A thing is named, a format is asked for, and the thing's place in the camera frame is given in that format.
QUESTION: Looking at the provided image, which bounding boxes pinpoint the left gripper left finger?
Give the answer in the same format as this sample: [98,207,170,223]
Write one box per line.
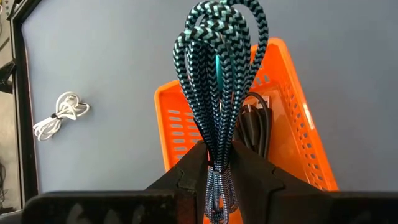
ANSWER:
[21,140,208,224]

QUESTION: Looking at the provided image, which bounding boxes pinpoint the blue-grey table mat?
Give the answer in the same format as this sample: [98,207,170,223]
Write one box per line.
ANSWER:
[21,0,398,194]

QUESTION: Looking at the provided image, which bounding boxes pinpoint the black aluminium rig frame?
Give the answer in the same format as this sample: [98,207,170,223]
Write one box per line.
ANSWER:
[0,0,43,208]

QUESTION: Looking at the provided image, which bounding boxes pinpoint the black USB cable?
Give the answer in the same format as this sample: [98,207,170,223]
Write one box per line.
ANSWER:
[236,91,273,159]

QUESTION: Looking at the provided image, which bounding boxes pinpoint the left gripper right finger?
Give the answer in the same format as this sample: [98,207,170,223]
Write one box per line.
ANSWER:
[229,139,398,224]

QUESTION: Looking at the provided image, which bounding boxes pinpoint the teal black braided cable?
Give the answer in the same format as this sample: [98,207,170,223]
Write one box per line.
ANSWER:
[172,0,270,224]

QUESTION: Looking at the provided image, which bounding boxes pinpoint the white USB cable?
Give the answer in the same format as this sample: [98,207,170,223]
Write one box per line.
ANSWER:
[32,91,91,142]

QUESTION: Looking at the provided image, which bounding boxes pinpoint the orange plastic basket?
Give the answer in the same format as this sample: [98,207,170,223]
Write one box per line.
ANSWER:
[154,37,340,224]

